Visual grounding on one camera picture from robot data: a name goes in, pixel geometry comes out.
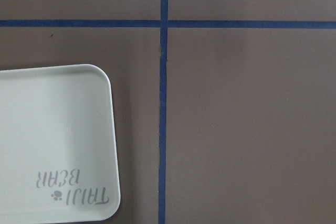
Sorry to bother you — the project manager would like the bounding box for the white bear print tray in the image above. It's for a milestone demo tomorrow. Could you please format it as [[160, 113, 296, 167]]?
[[1, 64, 121, 223]]

